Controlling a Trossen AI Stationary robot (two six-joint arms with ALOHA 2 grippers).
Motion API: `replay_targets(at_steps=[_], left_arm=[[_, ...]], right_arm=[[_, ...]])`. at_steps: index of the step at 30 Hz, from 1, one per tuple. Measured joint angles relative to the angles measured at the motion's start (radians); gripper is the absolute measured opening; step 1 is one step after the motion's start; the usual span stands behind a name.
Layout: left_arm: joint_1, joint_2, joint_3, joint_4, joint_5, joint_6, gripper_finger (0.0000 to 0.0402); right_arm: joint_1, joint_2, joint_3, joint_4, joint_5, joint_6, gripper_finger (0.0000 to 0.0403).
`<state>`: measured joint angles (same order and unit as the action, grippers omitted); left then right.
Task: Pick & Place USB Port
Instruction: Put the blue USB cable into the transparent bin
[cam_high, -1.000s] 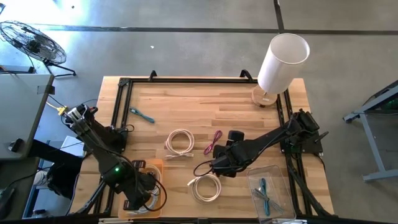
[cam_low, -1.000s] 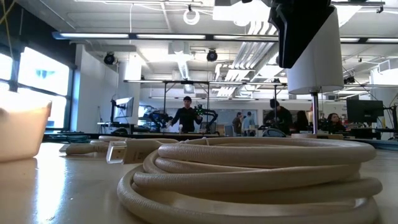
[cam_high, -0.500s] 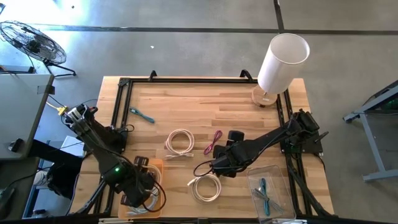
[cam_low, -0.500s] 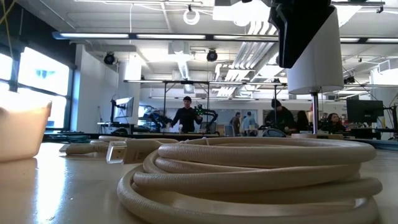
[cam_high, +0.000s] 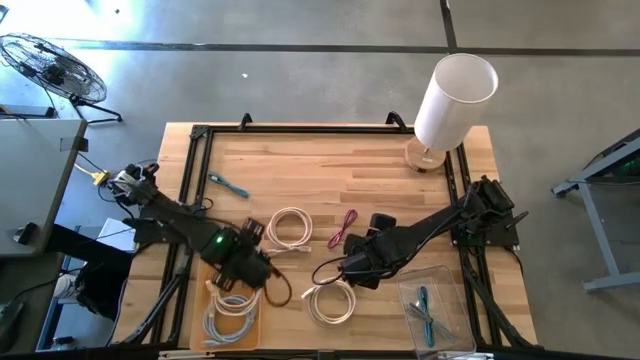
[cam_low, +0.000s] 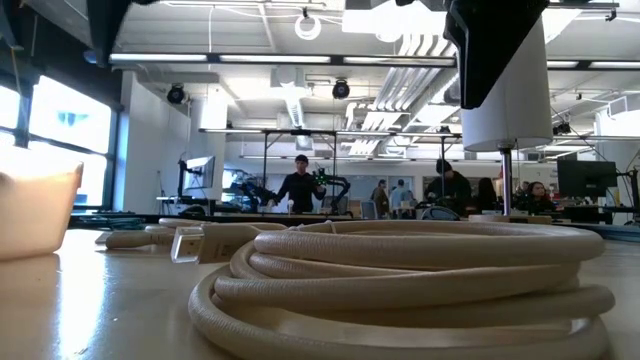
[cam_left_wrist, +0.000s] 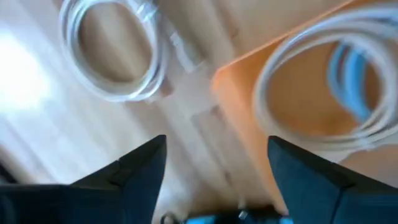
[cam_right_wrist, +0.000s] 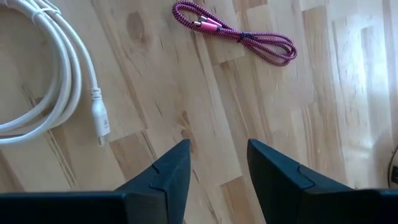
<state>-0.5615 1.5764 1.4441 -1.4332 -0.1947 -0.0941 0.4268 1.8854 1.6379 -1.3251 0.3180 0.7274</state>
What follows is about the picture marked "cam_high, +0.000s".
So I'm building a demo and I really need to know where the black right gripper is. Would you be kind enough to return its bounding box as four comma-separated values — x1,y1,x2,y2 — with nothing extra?
342,227,401,290

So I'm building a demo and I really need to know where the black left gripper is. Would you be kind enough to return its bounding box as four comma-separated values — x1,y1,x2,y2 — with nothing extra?
211,217,274,295

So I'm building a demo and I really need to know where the magenta braided USB cable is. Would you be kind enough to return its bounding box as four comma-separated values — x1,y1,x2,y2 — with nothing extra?
327,208,359,250

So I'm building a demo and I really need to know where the beige ethernet cable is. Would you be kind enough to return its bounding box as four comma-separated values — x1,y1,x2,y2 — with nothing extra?
204,279,262,317
300,278,359,329
263,206,315,259

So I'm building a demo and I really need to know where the teal braided USB cable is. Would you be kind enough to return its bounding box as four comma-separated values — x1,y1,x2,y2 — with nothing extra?
417,284,436,350
207,171,250,200

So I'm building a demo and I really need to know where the light blue ethernet cable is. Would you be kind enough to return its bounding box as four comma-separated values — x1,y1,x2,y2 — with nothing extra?
201,294,261,349

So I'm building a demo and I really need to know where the grey braided USB cable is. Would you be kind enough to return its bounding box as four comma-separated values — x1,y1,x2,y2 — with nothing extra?
405,301,457,346

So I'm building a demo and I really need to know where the orange plastic tray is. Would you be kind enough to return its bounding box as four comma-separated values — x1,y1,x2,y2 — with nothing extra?
188,257,264,352

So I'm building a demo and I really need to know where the clear plastic tray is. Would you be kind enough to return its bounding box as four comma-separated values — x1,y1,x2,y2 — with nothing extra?
396,264,478,359

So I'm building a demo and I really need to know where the white paper sheet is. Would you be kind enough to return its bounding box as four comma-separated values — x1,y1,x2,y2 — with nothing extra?
97,218,137,252

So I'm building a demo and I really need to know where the black chair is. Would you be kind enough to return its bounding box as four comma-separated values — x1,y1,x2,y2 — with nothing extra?
43,223,135,321

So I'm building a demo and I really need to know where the white lamp with wooden base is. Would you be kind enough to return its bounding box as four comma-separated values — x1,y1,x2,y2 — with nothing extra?
403,52,500,174

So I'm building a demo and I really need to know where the small black desk device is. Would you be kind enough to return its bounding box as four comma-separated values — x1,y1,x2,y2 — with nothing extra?
13,222,40,246

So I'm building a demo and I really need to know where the grey desk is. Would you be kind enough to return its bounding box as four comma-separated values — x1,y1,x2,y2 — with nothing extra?
0,117,89,259

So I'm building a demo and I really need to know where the grey metal stand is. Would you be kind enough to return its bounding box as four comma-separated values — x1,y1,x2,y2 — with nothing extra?
551,128,640,294

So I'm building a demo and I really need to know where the black floor fan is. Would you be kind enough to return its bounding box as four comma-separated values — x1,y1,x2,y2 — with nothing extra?
0,32,124,125

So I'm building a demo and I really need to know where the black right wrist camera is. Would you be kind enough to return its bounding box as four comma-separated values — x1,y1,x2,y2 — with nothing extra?
370,212,398,232

